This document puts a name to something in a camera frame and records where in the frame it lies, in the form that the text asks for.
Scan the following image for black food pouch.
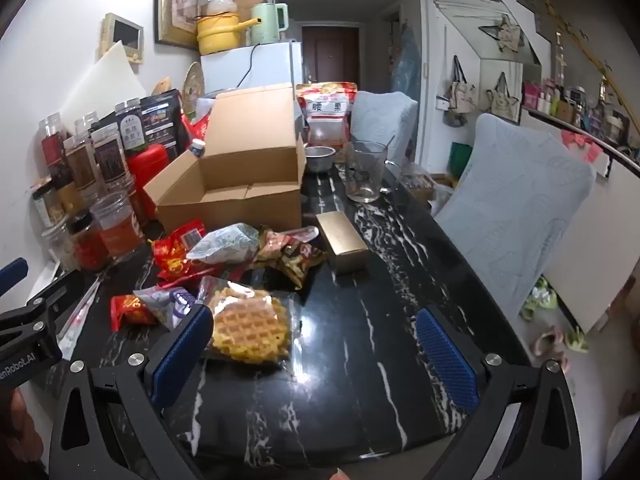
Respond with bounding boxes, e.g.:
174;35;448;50
139;88;184;162

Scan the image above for dark brown snack packet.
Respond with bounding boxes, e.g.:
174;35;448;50
256;226;329;289

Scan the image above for waffle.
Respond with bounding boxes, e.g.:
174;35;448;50
196;276;304;370

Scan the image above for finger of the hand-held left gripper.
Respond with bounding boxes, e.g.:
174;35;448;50
0;257;29;297
0;271;69;333

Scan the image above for group of labelled clear jars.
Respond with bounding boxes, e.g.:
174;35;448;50
32;98;149;271

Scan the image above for brown door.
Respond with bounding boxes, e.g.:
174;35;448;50
301;24;360;86

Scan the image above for white red printed wrapper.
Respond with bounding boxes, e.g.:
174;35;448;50
56;269;109;347

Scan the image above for red canister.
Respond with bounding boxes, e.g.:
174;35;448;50
127;143;174;222

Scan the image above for woven round mat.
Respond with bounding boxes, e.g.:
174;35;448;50
182;62;206;112

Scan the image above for small red candy packet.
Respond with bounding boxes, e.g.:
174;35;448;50
110;293;159;331

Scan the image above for red white nut bag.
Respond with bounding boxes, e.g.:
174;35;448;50
298;82;359;149

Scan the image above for green slipper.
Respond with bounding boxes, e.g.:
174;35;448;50
519;279;559;322
564;326;592;357

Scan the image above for clear tub orange contents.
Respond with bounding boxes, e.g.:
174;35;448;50
92;191;146;259

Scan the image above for white line-drawing snack packet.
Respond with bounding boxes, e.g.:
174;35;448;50
187;223;262;267

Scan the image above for red paper bag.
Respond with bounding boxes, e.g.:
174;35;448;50
179;112;212;154

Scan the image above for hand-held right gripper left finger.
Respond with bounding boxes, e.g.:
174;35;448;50
47;305;215;480

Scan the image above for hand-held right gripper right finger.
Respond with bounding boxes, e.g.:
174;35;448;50
416;305;590;480

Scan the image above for large red gold-print snack packet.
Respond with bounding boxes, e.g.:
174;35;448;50
151;219;217;282

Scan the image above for framed picture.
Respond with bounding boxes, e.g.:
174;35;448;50
153;0;204;51

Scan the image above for white fridge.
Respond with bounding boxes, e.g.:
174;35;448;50
199;41;304;99

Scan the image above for wall intercom panel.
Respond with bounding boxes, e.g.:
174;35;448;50
99;12;146;65

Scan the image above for brown cardboard box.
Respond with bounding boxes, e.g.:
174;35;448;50
144;83;308;234

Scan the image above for canvas tote bag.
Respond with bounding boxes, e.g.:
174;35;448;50
436;54;479;114

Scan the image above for glass cup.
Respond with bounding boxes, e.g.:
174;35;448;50
344;140;389;204

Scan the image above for purple white snack packet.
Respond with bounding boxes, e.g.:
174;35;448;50
133;284;197;331

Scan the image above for pink slipper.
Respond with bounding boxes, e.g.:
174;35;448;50
534;326;567;357

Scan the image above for pink paper notes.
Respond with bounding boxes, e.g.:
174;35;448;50
559;129;604;164

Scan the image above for white board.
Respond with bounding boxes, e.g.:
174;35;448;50
58;41;149;127

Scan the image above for white cabinet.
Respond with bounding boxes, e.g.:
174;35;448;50
542;159;637;334

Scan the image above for green kettle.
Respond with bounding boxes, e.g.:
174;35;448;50
249;2;290;46

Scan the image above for brown carton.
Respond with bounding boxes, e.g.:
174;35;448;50
232;0;269;24

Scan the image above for black kettle cable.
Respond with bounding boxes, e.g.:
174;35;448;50
234;42;262;92

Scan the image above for blue patterned board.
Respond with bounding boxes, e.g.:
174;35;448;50
392;24;424;97

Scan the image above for yellow pot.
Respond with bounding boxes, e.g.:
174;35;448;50
196;12;264;56

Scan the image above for row of cosmetic bottles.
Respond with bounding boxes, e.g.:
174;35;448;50
522;74;640;147

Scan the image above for metal bowl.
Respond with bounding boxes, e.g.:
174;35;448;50
304;145;337;175

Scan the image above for clear food container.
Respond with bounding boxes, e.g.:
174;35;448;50
399;172;444;207

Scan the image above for green bag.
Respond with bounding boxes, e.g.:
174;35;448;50
449;142;474;174

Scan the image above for gold box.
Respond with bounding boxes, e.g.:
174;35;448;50
315;211;372;276

